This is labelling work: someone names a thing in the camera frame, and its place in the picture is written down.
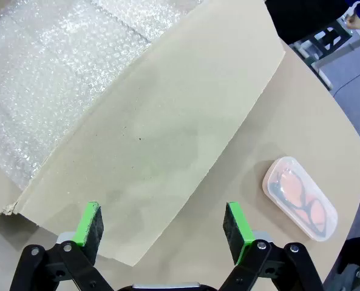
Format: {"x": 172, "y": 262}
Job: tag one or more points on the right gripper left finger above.
{"x": 88, "y": 230}

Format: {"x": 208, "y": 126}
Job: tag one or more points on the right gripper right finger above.
{"x": 237, "y": 233}

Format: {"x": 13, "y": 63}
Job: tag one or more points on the pink toothbrush case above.
{"x": 314, "y": 194}

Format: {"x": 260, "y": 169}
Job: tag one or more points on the black-framed orange-lens glasses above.
{"x": 290, "y": 185}

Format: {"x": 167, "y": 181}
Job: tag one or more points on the person's right hand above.
{"x": 355, "y": 22}

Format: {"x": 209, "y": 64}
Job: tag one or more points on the open brown cardboard box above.
{"x": 167, "y": 136}

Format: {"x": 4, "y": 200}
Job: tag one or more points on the clear bubble wrap sheet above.
{"x": 46, "y": 75}

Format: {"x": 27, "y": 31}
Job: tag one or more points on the black plastic stool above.
{"x": 330, "y": 38}

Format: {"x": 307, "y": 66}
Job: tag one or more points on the person in blue hoodie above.
{"x": 304, "y": 18}

